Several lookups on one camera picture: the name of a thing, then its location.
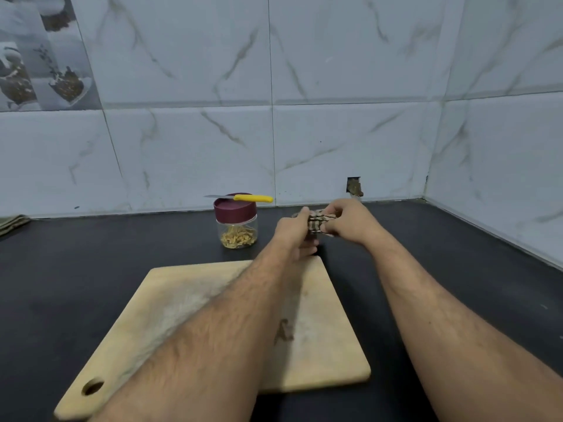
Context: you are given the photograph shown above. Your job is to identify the person's right hand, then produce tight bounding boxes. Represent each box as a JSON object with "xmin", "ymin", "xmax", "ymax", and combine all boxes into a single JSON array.
[{"xmin": 322, "ymin": 198, "xmax": 390, "ymax": 250}]

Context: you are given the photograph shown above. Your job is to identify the person's left hand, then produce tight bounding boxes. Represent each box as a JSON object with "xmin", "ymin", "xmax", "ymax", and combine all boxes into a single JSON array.
[{"xmin": 269, "ymin": 205, "xmax": 323, "ymax": 262}]

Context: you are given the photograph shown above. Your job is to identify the patterned cloth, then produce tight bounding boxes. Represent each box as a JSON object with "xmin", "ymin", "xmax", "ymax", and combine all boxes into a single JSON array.
[{"xmin": 304, "ymin": 208, "xmax": 341, "ymax": 236}]

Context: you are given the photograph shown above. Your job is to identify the pile of ginger strips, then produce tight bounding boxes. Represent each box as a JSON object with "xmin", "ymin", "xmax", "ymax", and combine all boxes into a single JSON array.
[{"xmin": 220, "ymin": 224, "xmax": 259, "ymax": 250}]

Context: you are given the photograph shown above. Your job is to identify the yellow handled knife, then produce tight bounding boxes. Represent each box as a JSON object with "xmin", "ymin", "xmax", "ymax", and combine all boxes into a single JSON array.
[{"xmin": 204, "ymin": 192, "xmax": 276, "ymax": 205}]

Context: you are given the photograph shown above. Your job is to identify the wooden cutting board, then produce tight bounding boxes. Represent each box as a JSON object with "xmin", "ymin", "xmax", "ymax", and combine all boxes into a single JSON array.
[{"xmin": 53, "ymin": 256, "xmax": 373, "ymax": 422}]

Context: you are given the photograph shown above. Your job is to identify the person's left forearm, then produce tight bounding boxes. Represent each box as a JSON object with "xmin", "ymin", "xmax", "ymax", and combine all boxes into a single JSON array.
[{"xmin": 88, "ymin": 245, "xmax": 311, "ymax": 422}]

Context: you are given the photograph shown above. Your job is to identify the person's right forearm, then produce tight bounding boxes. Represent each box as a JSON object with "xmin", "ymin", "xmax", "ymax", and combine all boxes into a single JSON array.
[{"xmin": 366, "ymin": 229, "xmax": 563, "ymax": 422}]

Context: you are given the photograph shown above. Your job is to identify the black countertop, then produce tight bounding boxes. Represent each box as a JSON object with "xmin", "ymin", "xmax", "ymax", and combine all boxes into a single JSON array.
[{"xmin": 0, "ymin": 198, "xmax": 563, "ymax": 422}]

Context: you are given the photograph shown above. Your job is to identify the folded green cloth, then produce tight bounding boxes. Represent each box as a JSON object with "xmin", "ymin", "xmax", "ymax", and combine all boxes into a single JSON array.
[{"xmin": 0, "ymin": 213, "xmax": 33, "ymax": 237}]

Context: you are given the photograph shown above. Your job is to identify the decorative picture tiles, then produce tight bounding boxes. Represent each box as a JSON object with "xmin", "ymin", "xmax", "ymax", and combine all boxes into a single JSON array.
[{"xmin": 0, "ymin": 0, "xmax": 103, "ymax": 113}]

